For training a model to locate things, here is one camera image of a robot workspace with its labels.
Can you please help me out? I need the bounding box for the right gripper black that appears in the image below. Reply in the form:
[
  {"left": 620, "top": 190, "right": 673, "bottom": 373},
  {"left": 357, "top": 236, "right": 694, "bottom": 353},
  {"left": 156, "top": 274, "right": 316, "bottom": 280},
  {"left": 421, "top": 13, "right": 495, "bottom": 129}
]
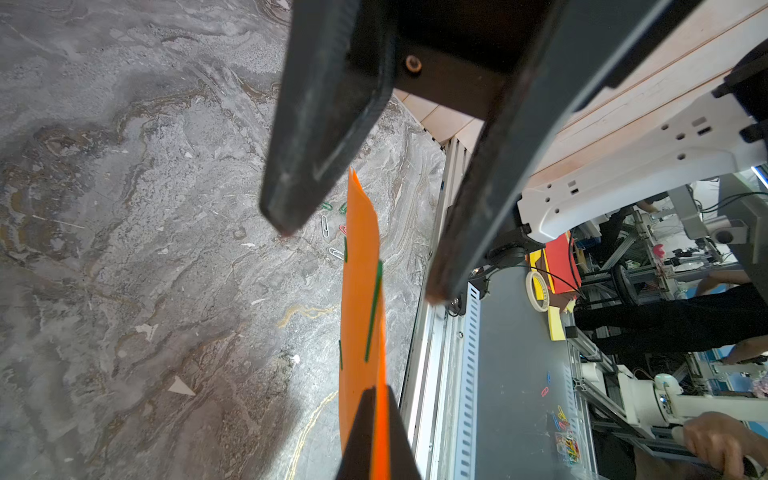
[{"left": 260, "top": 1, "right": 667, "bottom": 303}]

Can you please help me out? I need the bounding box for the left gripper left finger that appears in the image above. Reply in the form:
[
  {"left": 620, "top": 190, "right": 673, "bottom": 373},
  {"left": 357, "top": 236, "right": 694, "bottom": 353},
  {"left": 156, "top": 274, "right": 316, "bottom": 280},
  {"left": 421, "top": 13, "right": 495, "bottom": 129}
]
[{"left": 335, "top": 388, "right": 376, "bottom": 480}]

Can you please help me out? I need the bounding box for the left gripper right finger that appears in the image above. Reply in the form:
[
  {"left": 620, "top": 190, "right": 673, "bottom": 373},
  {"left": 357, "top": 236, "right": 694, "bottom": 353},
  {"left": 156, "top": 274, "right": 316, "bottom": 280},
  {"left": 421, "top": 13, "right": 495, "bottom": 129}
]
[{"left": 387, "top": 386, "right": 422, "bottom": 480}]

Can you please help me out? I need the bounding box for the orange paper document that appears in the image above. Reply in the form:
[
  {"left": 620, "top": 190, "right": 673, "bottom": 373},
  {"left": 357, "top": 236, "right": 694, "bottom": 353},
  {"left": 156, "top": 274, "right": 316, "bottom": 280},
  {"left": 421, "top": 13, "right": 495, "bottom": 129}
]
[{"left": 339, "top": 169, "right": 390, "bottom": 479}]

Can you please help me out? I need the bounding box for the green paperclip orange side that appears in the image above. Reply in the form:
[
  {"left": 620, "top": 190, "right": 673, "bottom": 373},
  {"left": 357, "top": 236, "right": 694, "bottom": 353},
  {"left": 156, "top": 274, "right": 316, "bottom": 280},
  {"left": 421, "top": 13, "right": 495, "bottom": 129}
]
[{"left": 337, "top": 339, "right": 344, "bottom": 371}]

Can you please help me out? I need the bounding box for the green paperclip orange top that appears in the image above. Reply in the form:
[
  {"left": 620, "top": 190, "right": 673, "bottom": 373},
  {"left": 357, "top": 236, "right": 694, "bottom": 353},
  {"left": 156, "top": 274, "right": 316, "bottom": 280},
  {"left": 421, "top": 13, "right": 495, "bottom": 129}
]
[{"left": 364, "top": 259, "right": 383, "bottom": 363}]

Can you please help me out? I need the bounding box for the white paperclip side edge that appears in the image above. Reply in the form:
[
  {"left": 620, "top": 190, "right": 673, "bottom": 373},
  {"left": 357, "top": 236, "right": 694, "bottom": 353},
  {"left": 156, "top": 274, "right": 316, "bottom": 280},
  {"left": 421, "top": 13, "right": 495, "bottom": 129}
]
[{"left": 328, "top": 247, "right": 344, "bottom": 260}]

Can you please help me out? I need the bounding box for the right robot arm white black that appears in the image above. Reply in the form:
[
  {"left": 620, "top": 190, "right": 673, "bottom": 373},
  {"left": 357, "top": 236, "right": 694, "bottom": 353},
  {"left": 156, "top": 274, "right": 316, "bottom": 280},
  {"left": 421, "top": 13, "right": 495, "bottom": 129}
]
[{"left": 259, "top": 1, "right": 767, "bottom": 303}]

